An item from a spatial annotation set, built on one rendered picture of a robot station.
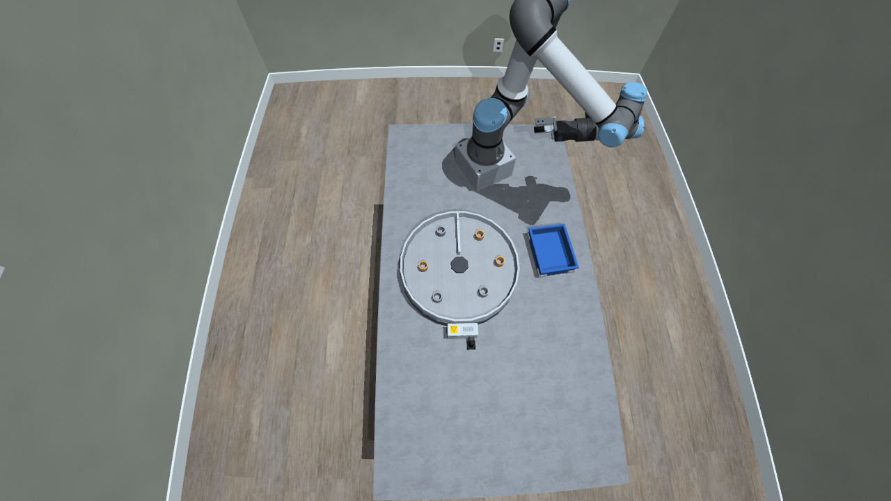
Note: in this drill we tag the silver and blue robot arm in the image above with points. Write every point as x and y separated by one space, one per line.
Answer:
533 24

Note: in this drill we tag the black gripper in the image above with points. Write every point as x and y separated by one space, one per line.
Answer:
581 129

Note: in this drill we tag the blue open crate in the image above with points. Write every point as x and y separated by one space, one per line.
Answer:
553 250

